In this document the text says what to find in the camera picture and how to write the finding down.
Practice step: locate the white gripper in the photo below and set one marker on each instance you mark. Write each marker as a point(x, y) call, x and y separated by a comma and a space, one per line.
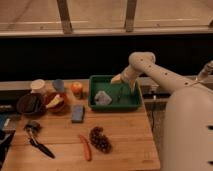
point(128, 75)

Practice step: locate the orange red apple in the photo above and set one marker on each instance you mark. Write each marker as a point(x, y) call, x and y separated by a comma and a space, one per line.
point(76, 87)

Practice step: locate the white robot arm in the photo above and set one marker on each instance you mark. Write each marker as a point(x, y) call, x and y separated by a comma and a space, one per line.
point(188, 138)

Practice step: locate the green plastic tray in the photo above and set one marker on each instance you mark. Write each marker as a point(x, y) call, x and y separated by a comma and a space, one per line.
point(122, 98)

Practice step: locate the small metal can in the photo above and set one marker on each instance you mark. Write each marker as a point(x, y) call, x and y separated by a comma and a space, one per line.
point(78, 95)

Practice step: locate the blue sponge on table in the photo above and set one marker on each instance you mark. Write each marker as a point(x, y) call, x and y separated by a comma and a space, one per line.
point(77, 114)

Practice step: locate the dark grape bunch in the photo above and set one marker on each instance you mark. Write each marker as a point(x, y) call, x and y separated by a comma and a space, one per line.
point(99, 140)

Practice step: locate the blue cup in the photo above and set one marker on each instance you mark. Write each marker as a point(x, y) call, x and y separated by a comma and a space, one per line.
point(58, 85)

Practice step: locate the red bowl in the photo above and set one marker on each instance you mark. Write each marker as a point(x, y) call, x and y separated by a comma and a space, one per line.
point(58, 108)

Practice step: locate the yellow banana in bowl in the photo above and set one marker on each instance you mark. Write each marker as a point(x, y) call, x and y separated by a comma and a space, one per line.
point(55, 101)

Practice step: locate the orange carrot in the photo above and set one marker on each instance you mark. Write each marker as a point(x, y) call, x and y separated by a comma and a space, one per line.
point(86, 147)

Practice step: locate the white faucet fixture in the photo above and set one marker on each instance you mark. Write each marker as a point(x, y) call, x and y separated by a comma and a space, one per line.
point(205, 72)

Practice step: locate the white cup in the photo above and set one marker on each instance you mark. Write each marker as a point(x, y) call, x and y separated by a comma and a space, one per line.
point(38, 86)

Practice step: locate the dark brown bowl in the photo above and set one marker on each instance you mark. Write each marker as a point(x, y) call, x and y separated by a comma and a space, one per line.
point(31, 104)

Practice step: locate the black handled can opener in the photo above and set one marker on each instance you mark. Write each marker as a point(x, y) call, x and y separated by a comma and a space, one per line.
point(32, 128)

